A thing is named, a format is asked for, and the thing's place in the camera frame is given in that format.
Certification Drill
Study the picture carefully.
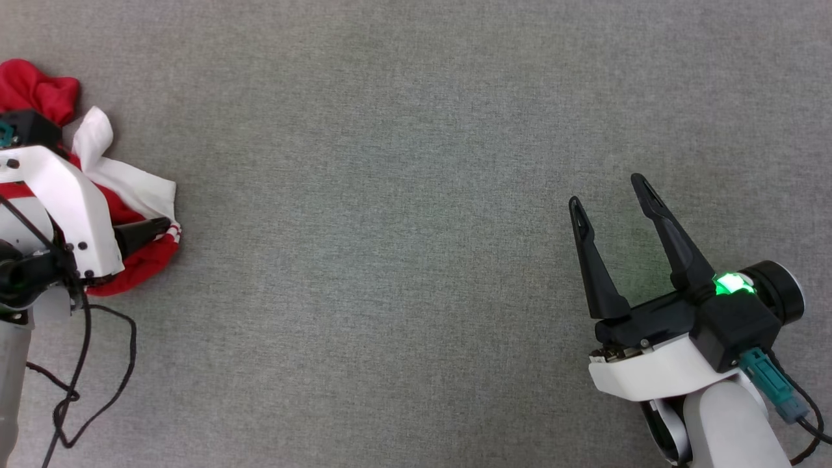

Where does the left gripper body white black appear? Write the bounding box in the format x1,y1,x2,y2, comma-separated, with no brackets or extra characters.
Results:
0,146,125,281

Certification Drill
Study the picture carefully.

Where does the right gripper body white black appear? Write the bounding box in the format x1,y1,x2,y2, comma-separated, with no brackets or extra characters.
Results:
588,291,749,402

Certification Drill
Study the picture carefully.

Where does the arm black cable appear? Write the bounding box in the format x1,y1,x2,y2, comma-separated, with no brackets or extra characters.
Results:
767,351,832,466
0,195,138,468

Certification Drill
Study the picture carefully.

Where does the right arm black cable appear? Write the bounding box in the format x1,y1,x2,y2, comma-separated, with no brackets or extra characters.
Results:
767,351,832,466

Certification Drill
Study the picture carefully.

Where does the red and white jersey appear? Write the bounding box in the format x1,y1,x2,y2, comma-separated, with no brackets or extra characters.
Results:
0,58,182,297

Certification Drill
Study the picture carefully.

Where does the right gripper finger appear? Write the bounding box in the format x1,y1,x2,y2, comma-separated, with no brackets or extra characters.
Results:
630,173,716,301
568,195,632,320

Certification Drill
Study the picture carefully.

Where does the grey fabric sofa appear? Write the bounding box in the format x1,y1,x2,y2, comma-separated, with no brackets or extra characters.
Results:
0,0,832,468

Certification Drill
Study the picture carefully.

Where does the right teal cable connector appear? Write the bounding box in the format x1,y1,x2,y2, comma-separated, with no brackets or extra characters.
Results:
739,347,811,424

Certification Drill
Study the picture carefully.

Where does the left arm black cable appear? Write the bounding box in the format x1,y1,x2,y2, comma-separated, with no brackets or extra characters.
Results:
0,195,138,468

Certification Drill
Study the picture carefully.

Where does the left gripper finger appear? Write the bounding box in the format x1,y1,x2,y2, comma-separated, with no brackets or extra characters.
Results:
113,217,172,258

